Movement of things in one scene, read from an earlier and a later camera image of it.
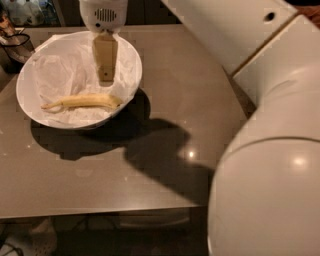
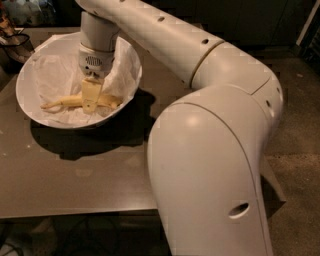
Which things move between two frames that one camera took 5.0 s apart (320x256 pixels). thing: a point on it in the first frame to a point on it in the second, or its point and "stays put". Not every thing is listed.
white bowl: (63, 65) stays put
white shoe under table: (41, 241) stays put
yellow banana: (100, 100) stays put
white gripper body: (104, 18) to (96, 63)
